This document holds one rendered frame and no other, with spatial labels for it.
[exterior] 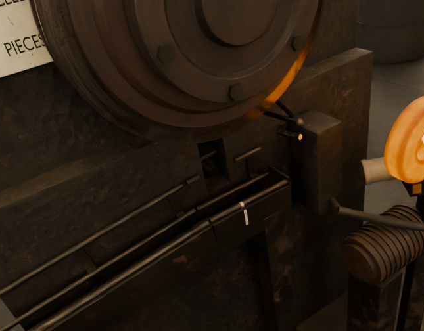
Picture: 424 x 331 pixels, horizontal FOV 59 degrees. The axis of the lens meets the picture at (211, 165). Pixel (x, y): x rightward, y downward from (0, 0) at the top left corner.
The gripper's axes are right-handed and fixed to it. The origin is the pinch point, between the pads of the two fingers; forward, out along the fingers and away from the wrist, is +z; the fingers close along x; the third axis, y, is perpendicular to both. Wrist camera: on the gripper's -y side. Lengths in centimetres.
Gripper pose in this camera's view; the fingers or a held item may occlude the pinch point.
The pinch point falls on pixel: (423, 131)
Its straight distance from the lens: 74.0
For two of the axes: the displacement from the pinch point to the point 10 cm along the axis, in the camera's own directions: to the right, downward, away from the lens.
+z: -5.2, -6.2, 5.9
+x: -8.6, 3.9, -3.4
